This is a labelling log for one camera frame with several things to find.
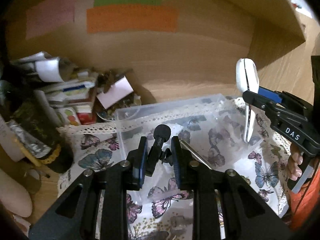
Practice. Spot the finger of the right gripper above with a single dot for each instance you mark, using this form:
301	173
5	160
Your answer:
271	95
254	99

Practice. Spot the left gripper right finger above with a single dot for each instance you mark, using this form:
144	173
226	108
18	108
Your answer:
224	194

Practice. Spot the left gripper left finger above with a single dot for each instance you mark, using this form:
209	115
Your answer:
74	213

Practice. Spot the white handheld magnifier device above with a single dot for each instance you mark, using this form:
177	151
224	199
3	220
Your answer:
247	82

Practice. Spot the person's right hand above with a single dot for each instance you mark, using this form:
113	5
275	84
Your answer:
295	159

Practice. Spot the clear plastic storage box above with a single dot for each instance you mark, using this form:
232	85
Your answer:
213	126

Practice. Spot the cream cylindrical roll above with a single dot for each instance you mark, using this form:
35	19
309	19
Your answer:
15	197

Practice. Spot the stack of books and papers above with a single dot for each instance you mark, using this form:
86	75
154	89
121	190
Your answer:
63	90

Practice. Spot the dark wine bottle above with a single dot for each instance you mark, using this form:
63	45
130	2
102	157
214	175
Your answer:
28	121

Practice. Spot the small pink white box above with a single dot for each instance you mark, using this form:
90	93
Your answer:
119	90

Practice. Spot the orange sticky note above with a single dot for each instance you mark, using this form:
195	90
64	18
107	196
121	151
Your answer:
121	17

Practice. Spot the pink sticky note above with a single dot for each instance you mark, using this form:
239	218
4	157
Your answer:
47	16

